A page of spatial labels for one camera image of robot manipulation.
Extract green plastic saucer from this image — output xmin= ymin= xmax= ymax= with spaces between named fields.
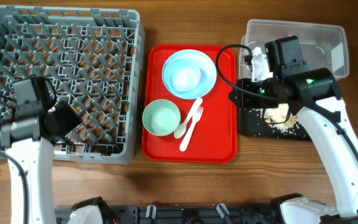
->
xmin=142 ymin=99 xmax=181 ymax=136

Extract light blue plastic bowl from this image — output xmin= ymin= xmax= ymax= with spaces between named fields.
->
xmin=162 ymin=58 xmax=201 ymax=92

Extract white paper napkin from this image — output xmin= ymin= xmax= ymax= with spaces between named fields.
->
xmin=251 ymin=47 xmax=273 ymax=82

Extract rice and food scraps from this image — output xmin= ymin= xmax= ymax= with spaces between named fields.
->
xmin=244 ymin=104 xmax=303 ymax=138

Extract yellow plastic cup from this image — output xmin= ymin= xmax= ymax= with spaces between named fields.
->
xmin=48 ymin=104 xmax=62 ymax=113

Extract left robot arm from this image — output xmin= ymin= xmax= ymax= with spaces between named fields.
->
xmin=0 ymin=77 xmax=82 ymax=223

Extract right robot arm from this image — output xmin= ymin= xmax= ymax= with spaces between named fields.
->
xmin=229 ymin=35 xmax=358 ymax=223

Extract grey plastic dishwasher rack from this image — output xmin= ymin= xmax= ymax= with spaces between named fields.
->
xmin=0 ymin=6 xmax=145 ymax=164

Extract clear plastic waste bin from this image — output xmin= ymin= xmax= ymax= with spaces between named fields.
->
xmin=238 ymin=19 xmax=349 ymax=80

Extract white plastic fork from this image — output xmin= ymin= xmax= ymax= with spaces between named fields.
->
xmin=179 ymin=106 xmax=204 ymax=152

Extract white plastic spoon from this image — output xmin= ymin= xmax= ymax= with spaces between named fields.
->
xmin=173 ymin=98 xmax=203 ymax=139

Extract light blue round plate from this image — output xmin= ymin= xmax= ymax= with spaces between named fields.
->
xmin=162 ymin=49 xmax=217 ymax=100

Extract red plastic serving tray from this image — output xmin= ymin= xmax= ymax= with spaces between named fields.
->
xmin=142 ymin=44 xmax=238 ymax=163

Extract black rectangular tray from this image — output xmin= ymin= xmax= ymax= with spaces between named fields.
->
xmin=237 ymin=104 xmax=313 ymax=141

